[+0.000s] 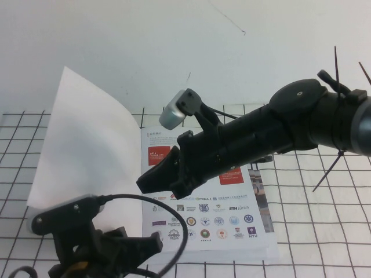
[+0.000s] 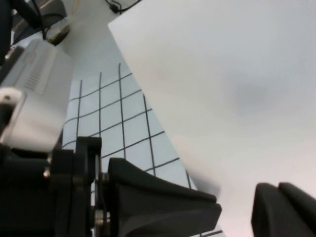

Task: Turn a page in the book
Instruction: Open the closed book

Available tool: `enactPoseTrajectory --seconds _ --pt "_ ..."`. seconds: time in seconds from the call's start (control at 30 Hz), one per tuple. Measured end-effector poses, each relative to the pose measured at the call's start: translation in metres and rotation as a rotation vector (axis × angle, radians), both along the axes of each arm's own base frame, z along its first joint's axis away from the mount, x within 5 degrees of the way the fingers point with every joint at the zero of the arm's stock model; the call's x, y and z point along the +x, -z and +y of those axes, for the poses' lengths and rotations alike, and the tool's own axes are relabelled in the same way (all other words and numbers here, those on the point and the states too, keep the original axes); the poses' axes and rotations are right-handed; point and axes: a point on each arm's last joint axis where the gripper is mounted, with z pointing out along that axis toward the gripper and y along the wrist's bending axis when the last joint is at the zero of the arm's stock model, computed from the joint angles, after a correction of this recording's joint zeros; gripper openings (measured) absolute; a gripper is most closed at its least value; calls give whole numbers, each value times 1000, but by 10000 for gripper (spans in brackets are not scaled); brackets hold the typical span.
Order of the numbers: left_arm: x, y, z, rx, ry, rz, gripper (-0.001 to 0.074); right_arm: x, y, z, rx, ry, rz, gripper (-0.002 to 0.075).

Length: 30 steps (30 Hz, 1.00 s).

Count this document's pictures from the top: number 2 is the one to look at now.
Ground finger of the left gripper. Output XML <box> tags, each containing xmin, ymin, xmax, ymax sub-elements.
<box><xmin>108</xmin><ymin>157</ymin><xmax>223</xmax><ymax>237</ymax></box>

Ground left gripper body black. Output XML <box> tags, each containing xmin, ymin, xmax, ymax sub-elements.
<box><xmin>0</xmin><ymin>135</ymin><xmax>111</xmax><ymax>237</ymax></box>

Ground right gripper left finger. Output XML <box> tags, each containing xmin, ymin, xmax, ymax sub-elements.
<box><xmin>251</xmin><ymin>182</ymin><xmax>305</xmax><ymax>237</ymax></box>

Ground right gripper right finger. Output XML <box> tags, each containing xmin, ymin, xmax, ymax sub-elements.
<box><xmin>278</xmin><ymin>181</ymin><xmax>316</xmax><ymax>237</ymax></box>

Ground AgileX brochure book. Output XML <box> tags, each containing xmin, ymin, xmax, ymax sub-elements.
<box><xmin>108</xmin><ymin>0</ymin><xmax>316</xmax><ymax>237</ymax></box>

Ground white black-grid cloth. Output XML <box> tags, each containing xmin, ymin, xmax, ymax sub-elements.
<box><xmin>60</xmin><ymin>63</ymin><xmax>224</xmax><ymax>237</ymax></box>

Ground clear plastic bag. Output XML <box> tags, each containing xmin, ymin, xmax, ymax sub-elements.
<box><xmin>46</xmin><ymin>18</ymin><xmax>72</xmax><ymax>46</ymax></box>

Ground dark grey chair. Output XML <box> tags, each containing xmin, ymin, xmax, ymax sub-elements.
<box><xmin>39</xmin><ymin>0</ymin><xmax>68</xmax><ymax>24</ymax></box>

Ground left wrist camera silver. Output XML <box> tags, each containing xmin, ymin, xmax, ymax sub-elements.
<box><xmin>0</xmin><ymin>39</ymin><xmax>75</xmax><ymax>152</ymax></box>

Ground left camera cable black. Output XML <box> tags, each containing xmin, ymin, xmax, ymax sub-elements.
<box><xmin>14</xmin><ymin>0</ymin><xmax>48</xmax><ymax>41</ymax></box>

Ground coiled black cable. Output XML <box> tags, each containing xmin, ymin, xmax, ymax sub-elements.
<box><xmin>104</xmin><ymin>0</ymin><xmax>143</xmax><ymax>14</ymax></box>

